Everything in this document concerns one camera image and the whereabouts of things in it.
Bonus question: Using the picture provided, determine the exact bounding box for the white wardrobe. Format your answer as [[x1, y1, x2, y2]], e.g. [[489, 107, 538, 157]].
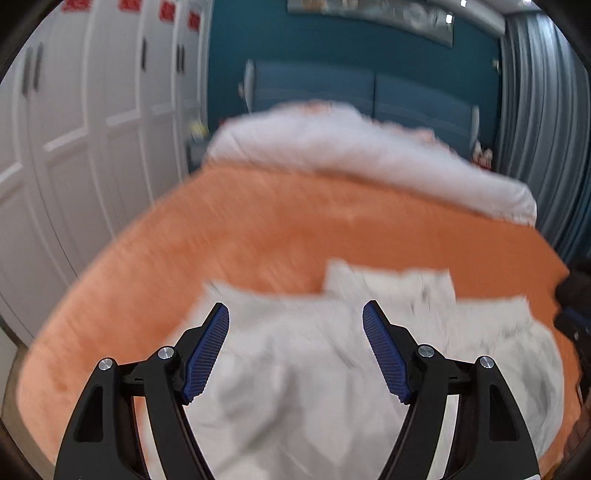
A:
[[0, 0, 211, 347]]

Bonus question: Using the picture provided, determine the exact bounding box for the white duvet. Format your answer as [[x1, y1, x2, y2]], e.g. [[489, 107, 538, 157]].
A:
[[205, 99, 539, 227]]

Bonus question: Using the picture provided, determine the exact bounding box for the framed wall picture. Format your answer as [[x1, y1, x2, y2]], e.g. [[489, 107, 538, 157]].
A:
[[286, 0, 455, 48]]

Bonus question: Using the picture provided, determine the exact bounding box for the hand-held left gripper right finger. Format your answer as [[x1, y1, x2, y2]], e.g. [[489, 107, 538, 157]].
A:
[[362, 300, 541, 480]]

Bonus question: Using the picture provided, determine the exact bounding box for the red and white bedside item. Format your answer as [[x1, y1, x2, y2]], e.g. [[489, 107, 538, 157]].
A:
[[472, 142, 494, 168]]

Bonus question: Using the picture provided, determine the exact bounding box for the blue padded headboard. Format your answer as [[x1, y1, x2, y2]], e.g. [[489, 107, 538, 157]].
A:
[[244, 60, 482, 158]]

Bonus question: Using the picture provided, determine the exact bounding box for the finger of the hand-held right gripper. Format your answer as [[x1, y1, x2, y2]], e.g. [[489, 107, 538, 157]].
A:
[[553, 305, 586, 342]]

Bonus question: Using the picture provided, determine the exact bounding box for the grey curtain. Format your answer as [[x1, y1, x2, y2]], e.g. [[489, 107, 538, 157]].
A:
[[496, 14, 591, 261]]

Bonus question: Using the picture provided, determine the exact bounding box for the orange bed sheet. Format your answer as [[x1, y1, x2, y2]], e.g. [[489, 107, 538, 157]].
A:
[[16, 164, 573, 480]]

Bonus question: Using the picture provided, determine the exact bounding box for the white padded jacket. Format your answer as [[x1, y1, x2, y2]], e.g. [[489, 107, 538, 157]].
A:
[[143, 261, 566, 480]]

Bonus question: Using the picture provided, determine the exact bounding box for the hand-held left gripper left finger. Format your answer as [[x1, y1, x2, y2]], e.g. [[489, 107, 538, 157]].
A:
[[54, 302, 230, 480]]

